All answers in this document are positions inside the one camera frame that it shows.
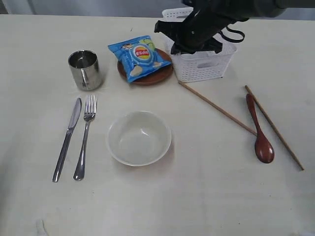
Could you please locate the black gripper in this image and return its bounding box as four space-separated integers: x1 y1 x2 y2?
154 6 224 55

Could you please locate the brown wooden plate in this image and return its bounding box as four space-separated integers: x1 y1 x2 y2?
131 48 173 86

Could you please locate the blue chips bag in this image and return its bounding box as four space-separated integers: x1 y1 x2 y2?
108 35 172 83

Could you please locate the stainless steel cup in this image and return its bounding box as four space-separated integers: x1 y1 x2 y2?
68 50 103 91

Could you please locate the brown wooden chopstick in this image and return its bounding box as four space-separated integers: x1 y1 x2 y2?
178 81 257 136
244 85 305 171

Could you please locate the white patterned ceramic bowl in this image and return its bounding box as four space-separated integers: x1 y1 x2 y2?
106 111 172 167

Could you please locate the silver metal fork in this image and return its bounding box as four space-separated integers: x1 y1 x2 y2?
73 95 97 181

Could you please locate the silver metal knife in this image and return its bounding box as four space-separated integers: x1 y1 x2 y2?
52 98 82 182

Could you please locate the brown wooden spoon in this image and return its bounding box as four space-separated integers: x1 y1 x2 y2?
246 93 275 164

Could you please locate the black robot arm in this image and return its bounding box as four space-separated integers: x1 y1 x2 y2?
155 0 315 55

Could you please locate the black cable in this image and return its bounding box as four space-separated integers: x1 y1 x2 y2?
218 21 246 44

